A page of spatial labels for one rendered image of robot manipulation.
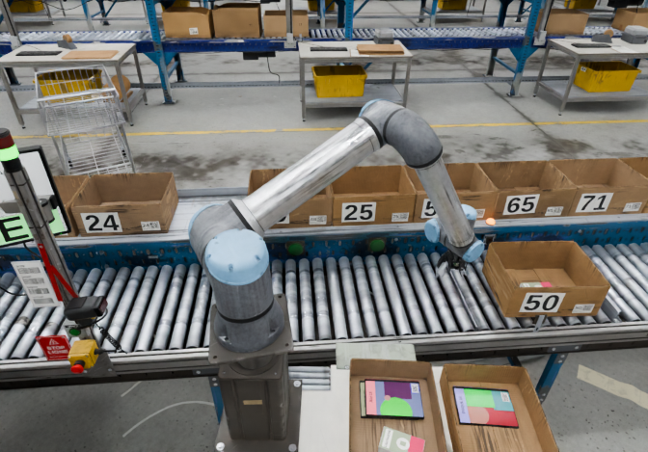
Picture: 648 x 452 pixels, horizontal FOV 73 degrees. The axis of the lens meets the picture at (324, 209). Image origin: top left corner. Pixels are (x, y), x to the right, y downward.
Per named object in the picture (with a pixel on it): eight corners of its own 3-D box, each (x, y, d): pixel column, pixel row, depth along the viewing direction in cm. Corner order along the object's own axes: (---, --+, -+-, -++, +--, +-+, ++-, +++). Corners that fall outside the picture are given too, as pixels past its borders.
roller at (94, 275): (43, 365, 166) (42, 357, 163) (92, 272, 209) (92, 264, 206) (58, 367, 167) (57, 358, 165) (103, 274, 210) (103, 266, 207)
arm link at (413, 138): (437, 112, 117) (491, 250, 161) (408, 99, 126) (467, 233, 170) (405, 141, 116) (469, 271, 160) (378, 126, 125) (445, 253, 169)
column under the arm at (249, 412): (298, 455, 135) (295, 391, 117) (213, 454, 135) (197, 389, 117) (302, 381, 157) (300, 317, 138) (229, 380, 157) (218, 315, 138)
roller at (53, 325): (41, 366, 166) (29, 368, 166) (91, 273, 209) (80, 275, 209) (36, 358, 163) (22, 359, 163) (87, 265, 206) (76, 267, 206)
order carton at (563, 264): (504, 317, 182) (514, 287, 173) (480, 270, 207) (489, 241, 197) (597, 315, 183) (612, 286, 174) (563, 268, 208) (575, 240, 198)
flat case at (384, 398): (423, 420, 143) (424, 417, 142) (365, 417, 144) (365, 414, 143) (418, 383, 154) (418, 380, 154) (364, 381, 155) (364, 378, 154)
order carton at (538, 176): (491, 220, 217) (499, 191, 208) (470, 189, 242) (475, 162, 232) (567, 217, 220) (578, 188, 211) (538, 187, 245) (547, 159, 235)
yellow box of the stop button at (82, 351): (70, 373, 152) (64, 359, 148) (80, 353, 159) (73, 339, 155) (114, 370, 153) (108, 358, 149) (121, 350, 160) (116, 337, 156)
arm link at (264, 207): (188, 254, 113) (412, 95, 125) (174, 222, 126) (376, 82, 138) (219, 288, 122) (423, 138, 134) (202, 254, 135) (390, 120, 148)
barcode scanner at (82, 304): (110, 328, 145) (96, 305, 139) (74, 333, 145) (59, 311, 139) (116, 313, 150) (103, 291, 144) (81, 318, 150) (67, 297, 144)
